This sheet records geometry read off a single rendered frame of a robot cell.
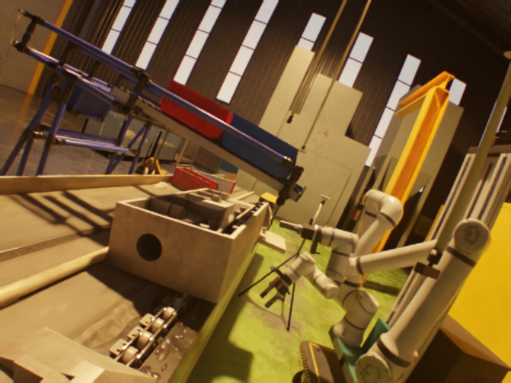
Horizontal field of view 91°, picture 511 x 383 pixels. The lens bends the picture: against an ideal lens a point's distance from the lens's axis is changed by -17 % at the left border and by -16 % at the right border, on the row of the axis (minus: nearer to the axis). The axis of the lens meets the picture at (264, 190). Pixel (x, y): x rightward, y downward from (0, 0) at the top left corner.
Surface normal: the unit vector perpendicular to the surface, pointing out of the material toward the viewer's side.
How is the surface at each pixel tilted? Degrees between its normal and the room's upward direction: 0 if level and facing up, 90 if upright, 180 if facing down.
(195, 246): 90
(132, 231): 90
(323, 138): 90
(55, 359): 24
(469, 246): 88
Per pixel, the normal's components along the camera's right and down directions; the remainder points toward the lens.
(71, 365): 0.00, -1.00
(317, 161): -0.11, 0.05
